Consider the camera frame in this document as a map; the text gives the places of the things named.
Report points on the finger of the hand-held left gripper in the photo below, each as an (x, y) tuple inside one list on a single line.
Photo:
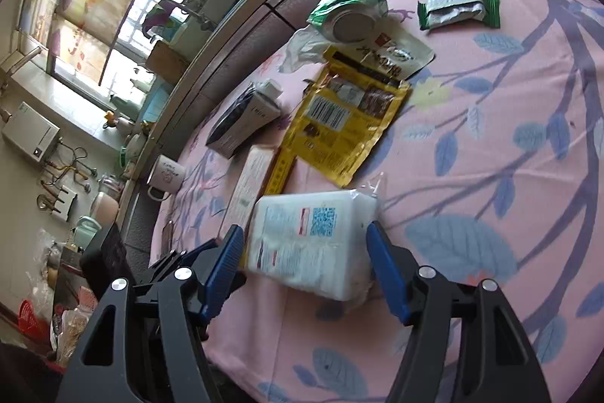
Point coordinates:
[(167, 263)]

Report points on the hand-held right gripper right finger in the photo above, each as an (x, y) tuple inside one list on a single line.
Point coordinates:
[(386, 271)]

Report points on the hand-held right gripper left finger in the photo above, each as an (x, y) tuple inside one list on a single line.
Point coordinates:
[(225, 263)]

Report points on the beige box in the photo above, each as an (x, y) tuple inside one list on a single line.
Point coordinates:
[(247, 186)]

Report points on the white tissue packet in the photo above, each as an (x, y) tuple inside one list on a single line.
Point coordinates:
[(306, 242)]

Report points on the yellow box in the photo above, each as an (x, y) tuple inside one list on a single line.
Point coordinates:
[(278, 174)]

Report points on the yellow snack bag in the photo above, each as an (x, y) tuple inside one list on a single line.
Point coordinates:
[(339, 134)]

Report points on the dark blue and white carton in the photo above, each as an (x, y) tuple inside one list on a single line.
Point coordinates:
[(245, 119)]

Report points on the white printed pouch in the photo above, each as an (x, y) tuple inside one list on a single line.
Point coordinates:
[(401, 53)]

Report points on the white plastic wrapper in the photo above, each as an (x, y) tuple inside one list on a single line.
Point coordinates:
[(302, 46)]

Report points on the crushed green can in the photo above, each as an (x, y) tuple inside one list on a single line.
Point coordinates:
[(351, 27)]

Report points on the green and white snack wrapper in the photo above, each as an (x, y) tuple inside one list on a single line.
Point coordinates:
[(455, 9)]

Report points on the pale green kettle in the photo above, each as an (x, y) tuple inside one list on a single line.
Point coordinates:
[(85, 230)]

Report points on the glass jar with pink contents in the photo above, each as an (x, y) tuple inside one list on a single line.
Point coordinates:
[(104, 212)]

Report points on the white utensil rack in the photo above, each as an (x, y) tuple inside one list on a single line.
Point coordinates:
[(66, 204)]

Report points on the clear plastic bag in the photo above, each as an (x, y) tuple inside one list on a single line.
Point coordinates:
[(71, 332)]

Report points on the white mug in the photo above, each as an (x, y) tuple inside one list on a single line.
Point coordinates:
[(165, 176)]

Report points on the red plastic basket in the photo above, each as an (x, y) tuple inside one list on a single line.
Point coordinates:
[(33, 318)]

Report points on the white water heater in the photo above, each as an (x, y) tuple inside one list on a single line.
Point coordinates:
[(28, 134)]

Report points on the brown cutting board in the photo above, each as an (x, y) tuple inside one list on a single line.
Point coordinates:
[(165, 58)]

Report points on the pale green plastic tub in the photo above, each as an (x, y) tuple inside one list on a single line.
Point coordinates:
[(179, 34)]

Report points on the green and purple rag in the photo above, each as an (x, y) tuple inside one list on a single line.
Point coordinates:
[(160, 13)]

